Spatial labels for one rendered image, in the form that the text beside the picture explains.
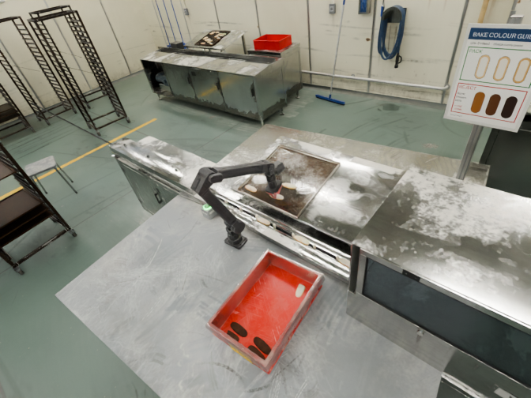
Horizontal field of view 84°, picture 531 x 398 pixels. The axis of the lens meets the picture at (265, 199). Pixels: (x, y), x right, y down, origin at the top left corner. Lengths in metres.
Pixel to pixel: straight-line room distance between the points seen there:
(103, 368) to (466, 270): 2.37
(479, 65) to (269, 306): 1.48
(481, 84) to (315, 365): 1.47
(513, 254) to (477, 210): 0.20
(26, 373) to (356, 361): 2.42
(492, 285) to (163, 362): 1.26
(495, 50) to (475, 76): 0.13
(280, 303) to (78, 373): 1.75
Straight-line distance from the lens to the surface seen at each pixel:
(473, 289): 1.05
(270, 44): 5.12
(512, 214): 1.32
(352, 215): 1.72
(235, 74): 4.58
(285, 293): 1.52
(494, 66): 1.78
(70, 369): 2.86
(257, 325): 1.46
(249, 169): 1.55
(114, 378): 2.63
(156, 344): 1.58
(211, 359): 1.45
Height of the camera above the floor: 2.12
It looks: 40 degrees down
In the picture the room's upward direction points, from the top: 11 degrees counter-clockwise
